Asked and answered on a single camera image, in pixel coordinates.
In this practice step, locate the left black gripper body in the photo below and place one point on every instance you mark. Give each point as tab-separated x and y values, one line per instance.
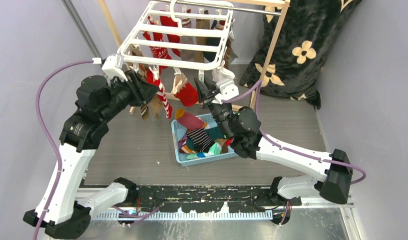
134	97

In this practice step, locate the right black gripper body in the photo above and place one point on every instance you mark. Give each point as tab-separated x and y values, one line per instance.
223	112

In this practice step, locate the red beige cuffed sock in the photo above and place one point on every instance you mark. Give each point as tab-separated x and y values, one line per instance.
183	90

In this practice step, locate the red white striped sock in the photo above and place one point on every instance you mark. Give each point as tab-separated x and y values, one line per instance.
153	78

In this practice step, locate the mint green sock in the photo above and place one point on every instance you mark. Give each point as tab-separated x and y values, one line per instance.
214	150

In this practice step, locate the white plastic clip hanger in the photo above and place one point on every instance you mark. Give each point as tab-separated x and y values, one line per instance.
170	23

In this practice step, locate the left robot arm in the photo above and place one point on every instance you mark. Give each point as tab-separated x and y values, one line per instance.
59	213

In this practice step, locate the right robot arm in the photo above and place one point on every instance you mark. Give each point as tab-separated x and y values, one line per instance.
328	175

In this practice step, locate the light blue plastic basket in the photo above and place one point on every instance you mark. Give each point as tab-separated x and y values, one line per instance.
184	146

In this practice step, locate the brown striped sock rear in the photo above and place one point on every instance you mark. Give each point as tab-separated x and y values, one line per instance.
229	55

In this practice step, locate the navy patterned sock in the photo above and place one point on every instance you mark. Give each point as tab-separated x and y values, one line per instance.
213	41

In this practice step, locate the dark green sock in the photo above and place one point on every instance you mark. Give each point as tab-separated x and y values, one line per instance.
214	133

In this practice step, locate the red snowflake sock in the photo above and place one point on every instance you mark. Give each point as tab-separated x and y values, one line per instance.
157	51

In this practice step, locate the black striped sock in basket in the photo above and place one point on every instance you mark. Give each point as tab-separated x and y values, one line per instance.
201	140

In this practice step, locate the metal hanging rod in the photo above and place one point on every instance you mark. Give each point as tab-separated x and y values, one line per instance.
222	6

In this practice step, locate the black floral blanket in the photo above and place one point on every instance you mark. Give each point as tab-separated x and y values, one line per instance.
306	37

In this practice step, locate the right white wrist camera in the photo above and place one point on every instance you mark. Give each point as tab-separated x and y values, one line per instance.
225	84

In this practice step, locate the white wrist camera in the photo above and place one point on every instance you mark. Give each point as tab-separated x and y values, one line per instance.
111	67
225	84

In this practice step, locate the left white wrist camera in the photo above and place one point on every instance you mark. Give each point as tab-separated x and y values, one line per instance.
111	67

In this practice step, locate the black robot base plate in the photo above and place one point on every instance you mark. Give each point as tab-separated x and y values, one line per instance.
205	198

